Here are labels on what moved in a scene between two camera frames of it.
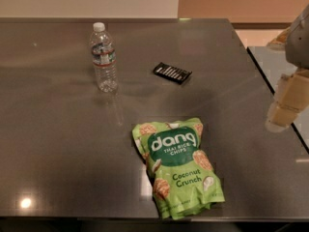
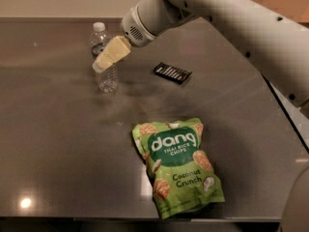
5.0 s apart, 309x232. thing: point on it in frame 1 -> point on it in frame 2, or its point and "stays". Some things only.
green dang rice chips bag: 182,176 stays
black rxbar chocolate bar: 172,73 stays
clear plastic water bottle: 104,61 stays
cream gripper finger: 291,100 -> 120,46
